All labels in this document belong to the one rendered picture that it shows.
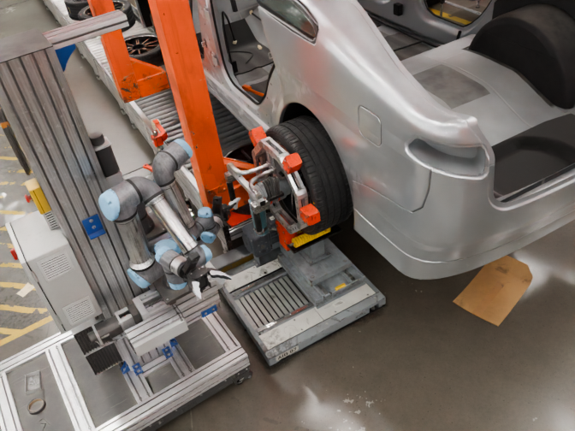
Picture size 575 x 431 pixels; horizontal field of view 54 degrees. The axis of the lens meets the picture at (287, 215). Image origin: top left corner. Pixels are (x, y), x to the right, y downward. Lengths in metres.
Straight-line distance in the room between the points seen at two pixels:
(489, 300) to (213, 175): 1.85
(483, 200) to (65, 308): 1.90
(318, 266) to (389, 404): 0.94
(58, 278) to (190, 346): 0.97
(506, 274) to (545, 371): 0.72
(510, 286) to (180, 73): 2.36
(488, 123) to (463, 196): 1.23
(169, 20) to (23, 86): 0.95
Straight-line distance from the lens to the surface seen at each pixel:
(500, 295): 3.79
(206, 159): 3.39
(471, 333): 3.58
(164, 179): 2.75
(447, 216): 2.44
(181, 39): 3.06
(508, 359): 3.50
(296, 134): 3.05
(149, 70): 5.23
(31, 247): 2.70
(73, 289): 2.78
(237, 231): 3.91
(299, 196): 2.97
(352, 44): 2.60
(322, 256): 3.65
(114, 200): 2.39
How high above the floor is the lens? 2.78
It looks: 40 degrees down
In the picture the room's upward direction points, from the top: 8 degrees counter-clockwise
